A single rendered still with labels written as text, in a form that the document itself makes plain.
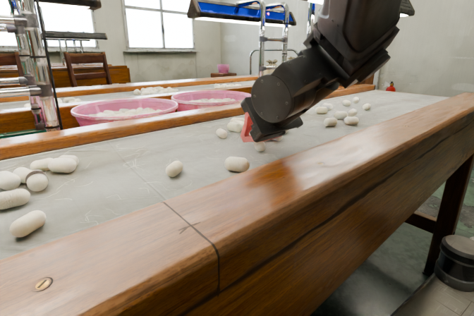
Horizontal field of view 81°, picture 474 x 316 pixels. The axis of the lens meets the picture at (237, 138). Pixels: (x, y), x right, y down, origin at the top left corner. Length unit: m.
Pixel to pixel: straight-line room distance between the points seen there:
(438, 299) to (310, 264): 0.37
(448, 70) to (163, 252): 4.78
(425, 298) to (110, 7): 5.77
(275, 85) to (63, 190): 0.30
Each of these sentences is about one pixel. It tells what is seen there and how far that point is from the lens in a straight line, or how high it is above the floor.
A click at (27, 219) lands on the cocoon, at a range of 0.34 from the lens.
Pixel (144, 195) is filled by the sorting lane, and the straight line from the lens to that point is 0.37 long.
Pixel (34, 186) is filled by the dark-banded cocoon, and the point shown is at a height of 0.75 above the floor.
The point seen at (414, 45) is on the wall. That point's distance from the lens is 4.98.
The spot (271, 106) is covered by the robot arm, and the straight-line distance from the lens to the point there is 0.32.
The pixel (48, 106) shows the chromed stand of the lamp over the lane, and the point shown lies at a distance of 0.63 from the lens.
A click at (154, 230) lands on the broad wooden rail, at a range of 0.26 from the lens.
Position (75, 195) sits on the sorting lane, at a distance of 0.40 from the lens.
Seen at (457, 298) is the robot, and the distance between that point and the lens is 0.72.
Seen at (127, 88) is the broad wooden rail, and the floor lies 0.76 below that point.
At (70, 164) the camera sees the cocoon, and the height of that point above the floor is 0.75.
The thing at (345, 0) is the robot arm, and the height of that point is 0.94.
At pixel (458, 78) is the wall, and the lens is 4.88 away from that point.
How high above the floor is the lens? 0.91
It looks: 17 degrees down
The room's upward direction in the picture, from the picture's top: straight up
